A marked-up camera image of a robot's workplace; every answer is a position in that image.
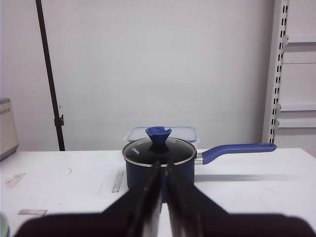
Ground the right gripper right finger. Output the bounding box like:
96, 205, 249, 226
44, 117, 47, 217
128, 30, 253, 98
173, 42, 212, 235
166, 162, 313, 237

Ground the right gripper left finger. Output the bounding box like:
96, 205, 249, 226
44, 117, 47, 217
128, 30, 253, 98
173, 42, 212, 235
16, 162, 162, 237

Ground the green ceramic bowl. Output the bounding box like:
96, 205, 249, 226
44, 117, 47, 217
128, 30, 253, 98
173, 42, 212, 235
0, 212, 9, 230

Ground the blue ceramic bowl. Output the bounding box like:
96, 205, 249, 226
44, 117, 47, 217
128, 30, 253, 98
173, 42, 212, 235
0, 228, 10, 237

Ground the dark blue saucepan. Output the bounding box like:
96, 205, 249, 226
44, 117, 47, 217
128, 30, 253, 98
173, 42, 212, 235
122, 137, 277, 196

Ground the glass lid with blue knob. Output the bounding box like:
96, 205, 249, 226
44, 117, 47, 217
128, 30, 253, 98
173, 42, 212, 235
122, 126, 197, 167

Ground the clear plastic food container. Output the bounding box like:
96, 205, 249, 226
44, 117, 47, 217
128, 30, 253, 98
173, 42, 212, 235
125, 126, 199, 144

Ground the black tripod pole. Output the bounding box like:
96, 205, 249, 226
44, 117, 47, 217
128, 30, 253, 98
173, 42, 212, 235
35, 0, 65, 151

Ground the cream silver two-slot toaster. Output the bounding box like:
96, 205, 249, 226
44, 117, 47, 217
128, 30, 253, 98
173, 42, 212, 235
0, 98, 19, 161

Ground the white slotted shelving rack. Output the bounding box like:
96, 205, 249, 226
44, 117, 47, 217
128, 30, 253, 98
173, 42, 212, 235
262, 0, 316, 153

